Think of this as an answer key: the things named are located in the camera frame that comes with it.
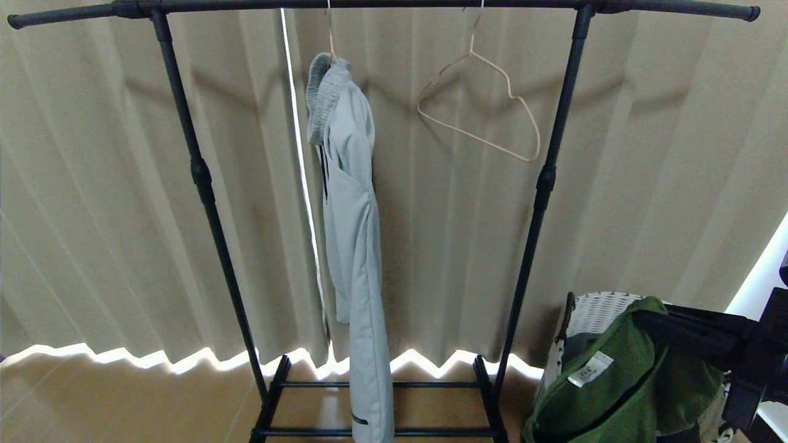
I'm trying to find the pale grey shorts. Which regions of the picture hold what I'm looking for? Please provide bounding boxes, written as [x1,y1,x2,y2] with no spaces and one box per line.
[306,52,395,443]

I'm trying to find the pink clothes hanger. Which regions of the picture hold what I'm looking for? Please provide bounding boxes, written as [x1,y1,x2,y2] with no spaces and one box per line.
[417,0,542,164]
[325,0,339,63]

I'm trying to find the white laundry basket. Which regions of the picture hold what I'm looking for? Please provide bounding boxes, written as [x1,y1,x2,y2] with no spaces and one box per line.
[534,291,734,443]

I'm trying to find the beige curtain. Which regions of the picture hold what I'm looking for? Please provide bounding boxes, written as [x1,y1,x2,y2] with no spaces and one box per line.
[0,0,788,377]

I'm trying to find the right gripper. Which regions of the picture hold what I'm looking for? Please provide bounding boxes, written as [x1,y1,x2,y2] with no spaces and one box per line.
[722,286,788,433]

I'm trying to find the black clothes rack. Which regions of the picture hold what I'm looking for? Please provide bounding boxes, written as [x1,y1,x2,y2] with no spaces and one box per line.
[7,0,762,443]

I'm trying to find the green garment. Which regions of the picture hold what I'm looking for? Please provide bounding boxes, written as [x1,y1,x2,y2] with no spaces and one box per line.
[522,297,727,443]

